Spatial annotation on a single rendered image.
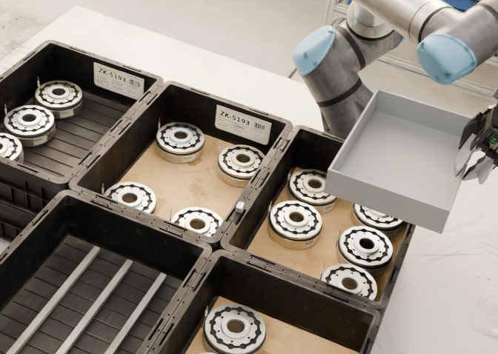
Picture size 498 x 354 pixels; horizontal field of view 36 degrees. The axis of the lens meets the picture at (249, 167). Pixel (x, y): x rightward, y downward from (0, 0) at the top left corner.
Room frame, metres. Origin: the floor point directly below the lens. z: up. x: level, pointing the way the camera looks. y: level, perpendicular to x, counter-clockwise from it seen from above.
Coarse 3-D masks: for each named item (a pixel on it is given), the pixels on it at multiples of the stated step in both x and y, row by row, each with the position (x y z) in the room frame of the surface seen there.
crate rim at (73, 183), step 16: (208, 96) 1.32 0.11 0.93; (144, 112) 1.24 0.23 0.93; (256, 112) 1.29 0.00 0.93; (128, 128) 1.18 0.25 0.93; (288, 128) 1.25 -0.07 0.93; (112, 144) 1.12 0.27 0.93; (96, 160) 1.07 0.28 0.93; (80, 176) 1.02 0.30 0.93; (256, 176) 1.09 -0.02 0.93; (80, 192) 0.98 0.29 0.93; (128, 208) 0.95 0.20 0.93; (160, 224) 0.93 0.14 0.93; (176, 224) 0.93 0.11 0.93; (224, 224) 0.95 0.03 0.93; (208, 240) 0.91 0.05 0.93
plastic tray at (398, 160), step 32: (384, 96) 1.19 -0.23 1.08; (384, 128) 1.14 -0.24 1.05; (416, 128) 1.15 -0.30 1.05; (448, 128) 1.15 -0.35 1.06; (352, 160) 1.03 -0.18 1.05; (384, 160) 1.05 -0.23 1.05; (416, 160) 1.06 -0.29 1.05; (448, 160) 1.07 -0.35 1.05; (352, 192) 0.93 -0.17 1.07; (384, 192) 0.91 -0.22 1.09; (416, 192) 0.97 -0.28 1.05; (448, 192) 0.98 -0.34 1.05; (416, 224) 0.89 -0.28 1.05
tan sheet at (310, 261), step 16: (272, 208) 1.12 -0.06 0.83; (336, 208) 1.14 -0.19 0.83; (352, 208) 1.15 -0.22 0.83; (336, 224) 1.10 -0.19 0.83; (352, 224) 1.10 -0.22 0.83; (256, 240) 1.02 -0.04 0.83; (272, 240) 1.03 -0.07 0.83; (320, 240) 1.05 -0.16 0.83; (400, 240) 1.08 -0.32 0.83; (272, 256) 0.99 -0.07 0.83; (288, 256) 0.99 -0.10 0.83; (304, 256) 1.00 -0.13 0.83; (320, 256) 1.00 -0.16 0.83; (304, 272) 0.96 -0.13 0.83; (320, 272) 0.97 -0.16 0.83
